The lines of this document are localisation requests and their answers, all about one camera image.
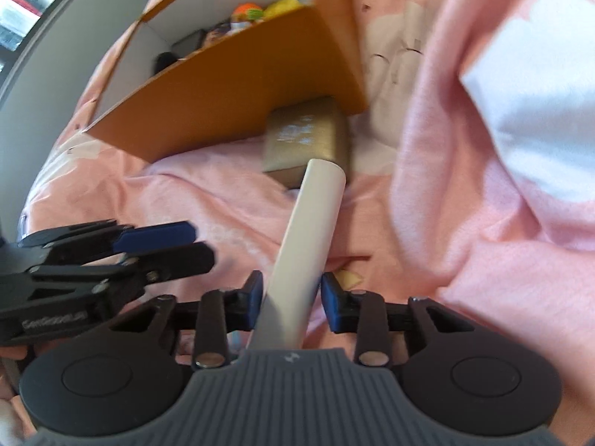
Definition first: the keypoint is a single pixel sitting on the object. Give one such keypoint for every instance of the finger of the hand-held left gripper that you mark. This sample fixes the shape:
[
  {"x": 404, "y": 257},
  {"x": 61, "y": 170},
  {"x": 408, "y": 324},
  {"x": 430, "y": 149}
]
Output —
[
  {"x": 176, "y": 262},
  {"x": 153, "y": 237}
]

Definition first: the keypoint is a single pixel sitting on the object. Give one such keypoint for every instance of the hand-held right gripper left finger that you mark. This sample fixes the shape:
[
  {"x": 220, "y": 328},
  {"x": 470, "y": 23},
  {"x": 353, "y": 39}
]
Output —
[{"x": 251, "y": 302}]

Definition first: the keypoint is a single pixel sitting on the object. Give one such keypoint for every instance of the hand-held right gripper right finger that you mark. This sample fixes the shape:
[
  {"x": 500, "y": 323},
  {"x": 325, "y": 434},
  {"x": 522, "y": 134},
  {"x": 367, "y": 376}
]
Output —
[{"x": 331, "y": 302}]

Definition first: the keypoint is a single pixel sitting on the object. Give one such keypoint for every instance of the white tube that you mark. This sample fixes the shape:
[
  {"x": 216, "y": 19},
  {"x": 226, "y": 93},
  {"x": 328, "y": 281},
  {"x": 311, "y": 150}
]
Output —
[{"x": 307, "y": 241}]

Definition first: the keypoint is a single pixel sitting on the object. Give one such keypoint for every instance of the orange cardboard box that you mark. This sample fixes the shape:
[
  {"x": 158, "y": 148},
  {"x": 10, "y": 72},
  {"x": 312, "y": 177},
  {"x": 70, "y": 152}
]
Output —
[{"x": 223, "y": 93}]

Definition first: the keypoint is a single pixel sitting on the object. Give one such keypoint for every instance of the small yellow card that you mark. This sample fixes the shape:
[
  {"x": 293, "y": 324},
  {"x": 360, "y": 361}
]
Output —
[{"x": 347, "y": 278}]

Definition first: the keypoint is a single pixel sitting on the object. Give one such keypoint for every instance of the pink printed blanket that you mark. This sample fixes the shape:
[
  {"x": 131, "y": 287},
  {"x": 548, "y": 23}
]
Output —
[{"x": 418, "y": 223}]

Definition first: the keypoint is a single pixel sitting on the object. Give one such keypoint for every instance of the gold box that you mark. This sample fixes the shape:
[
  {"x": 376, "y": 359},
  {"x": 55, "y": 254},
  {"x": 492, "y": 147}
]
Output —
[{"x": 302, "y": 134}]

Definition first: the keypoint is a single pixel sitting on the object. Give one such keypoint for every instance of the black fuzzy item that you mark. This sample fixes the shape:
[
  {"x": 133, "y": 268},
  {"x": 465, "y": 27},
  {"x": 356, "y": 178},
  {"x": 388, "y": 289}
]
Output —
[{"x": 166, "y": 62}]

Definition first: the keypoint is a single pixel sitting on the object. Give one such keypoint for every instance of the orange plush toy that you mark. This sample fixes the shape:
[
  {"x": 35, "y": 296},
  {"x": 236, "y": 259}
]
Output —
[{"x": 246, "y": 11}]

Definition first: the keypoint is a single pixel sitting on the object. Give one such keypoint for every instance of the window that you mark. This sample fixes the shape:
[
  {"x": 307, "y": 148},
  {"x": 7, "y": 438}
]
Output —
[{"x": 18, "y": 14}]

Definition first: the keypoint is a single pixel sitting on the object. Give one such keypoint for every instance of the yellow plush toy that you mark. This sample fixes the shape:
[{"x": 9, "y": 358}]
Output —
[{"x": 281, "y": 7}]

